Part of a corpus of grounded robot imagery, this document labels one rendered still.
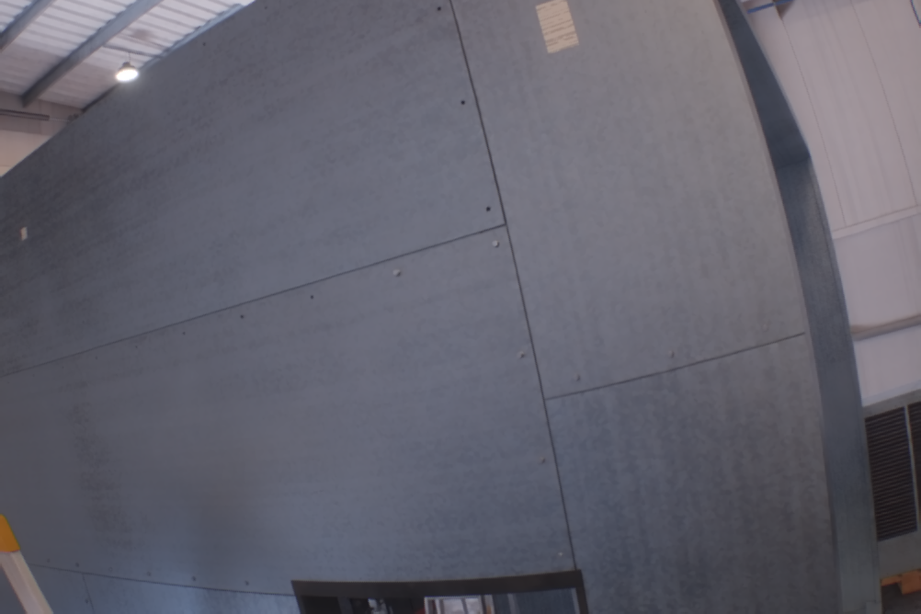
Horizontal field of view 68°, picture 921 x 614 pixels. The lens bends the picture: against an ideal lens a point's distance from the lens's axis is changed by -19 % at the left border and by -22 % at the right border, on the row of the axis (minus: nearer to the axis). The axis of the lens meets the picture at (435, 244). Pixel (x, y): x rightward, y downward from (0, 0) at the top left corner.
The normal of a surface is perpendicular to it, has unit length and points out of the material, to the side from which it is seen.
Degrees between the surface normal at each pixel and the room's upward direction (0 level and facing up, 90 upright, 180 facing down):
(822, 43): 90
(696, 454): 90
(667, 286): 90
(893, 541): 90
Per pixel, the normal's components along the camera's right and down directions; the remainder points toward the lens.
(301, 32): -0.50, -0.02
